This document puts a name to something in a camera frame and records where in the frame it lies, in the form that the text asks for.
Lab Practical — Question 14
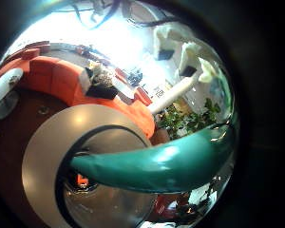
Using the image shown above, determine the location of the bouquet with green stem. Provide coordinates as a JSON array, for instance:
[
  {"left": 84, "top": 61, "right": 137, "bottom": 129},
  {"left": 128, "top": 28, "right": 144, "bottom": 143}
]
[{"left": 69, "top": 112, "right": 240, "bottom": 194}]

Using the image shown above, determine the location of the clear glass vase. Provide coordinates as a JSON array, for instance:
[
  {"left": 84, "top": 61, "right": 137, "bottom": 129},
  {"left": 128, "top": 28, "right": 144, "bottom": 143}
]
[{"left": 55, "top": 123, "right": 160, "bottom": 228}]

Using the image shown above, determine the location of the red seat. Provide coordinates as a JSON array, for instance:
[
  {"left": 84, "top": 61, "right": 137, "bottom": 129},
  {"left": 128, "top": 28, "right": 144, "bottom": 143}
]
[{"left": 134, "top": 86, "right": 153, "bottom": 107}]

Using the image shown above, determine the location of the green leafy plant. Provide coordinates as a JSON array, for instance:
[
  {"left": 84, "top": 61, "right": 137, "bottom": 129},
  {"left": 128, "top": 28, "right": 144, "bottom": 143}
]
[{"left": 156, "top": 98, "right": 222, "bottom": 141}]

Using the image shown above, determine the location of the curved orange sofa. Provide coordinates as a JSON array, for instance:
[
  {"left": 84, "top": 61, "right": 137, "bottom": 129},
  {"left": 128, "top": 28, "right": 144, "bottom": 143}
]
[{"left": 0, "top": 41, "right": 156, "bottom": 141}]

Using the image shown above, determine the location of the large white round side table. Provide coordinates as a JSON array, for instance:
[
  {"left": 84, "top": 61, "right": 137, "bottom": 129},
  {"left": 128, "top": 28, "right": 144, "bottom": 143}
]
[{"left": 0, "top": 67, "right": 25, "bottom": 110}]

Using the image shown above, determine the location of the red glossy stool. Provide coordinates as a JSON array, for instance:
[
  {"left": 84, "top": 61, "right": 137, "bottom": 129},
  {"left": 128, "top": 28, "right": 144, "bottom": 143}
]
[{"left": 155, "top": 194, "right": 181, "bottom": 222}]

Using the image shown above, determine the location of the small white round side table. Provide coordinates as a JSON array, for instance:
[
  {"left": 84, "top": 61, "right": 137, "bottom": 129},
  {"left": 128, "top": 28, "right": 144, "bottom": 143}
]
[{"left": 0, "top": 89, "right": 22, "bottom": 121}]

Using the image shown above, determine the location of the black cable loop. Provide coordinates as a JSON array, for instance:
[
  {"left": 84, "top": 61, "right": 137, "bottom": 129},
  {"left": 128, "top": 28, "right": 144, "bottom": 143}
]
[{"left": 72, "top": 0, "right": 122, "bottom": 30}]

